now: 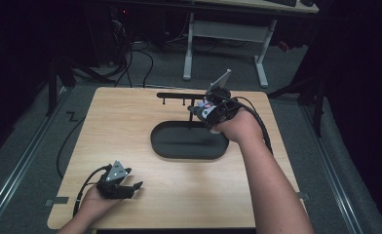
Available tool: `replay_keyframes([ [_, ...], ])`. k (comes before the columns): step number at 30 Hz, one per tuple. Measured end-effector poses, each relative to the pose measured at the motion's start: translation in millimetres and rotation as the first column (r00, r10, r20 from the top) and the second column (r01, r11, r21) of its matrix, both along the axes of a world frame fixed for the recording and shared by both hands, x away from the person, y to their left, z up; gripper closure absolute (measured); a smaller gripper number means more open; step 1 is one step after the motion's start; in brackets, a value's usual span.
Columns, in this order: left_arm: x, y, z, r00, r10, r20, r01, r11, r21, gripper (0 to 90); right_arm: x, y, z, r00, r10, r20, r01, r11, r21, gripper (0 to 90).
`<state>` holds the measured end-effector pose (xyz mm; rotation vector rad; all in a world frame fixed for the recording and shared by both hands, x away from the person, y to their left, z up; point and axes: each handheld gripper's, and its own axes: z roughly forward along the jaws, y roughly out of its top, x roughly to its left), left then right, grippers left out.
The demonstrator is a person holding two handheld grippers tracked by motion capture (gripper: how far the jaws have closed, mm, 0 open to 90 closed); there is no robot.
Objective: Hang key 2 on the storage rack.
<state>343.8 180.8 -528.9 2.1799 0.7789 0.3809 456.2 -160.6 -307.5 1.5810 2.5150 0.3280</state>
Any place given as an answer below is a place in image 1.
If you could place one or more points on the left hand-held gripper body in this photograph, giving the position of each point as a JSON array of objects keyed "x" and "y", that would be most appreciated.
[{"x": 112, "y": 183}]

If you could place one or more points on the black metal stand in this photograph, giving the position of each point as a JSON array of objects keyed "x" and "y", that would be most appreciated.
[
  {"x": 54, "y": 84},
  {"x": 312, "y": 97}
]

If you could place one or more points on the person's left hand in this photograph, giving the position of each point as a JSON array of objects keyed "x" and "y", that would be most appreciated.
[{"x": 96, "y": 203}]

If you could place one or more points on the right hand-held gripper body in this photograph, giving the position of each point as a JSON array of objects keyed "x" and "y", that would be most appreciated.
[{"x": 223, "y": 109}]

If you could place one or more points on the white-framed wooden desk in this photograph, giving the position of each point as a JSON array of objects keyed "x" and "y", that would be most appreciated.
[{"x": 228, "y": 31}]

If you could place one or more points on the black key rack oval base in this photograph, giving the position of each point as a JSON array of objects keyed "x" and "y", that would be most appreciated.
[{"x": 189, "y": 141}]

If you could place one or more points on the metal floor rail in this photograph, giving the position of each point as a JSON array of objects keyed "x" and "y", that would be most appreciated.
[
  {"x": 335, "y": 175},
  {"x": 20, "y": 169}
]

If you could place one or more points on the grey tape strip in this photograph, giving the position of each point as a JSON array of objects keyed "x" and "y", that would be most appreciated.
[
  {"x": 303, "y": 196},
  {"x": 56, "y": 201}
]

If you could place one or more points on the dark computer tower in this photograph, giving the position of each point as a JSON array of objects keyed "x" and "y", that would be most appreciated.
[{"x": 119, "y": 32}]

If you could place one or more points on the person's right hand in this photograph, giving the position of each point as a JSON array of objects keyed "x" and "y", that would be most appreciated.
[{"x": 241, "y": 128}]

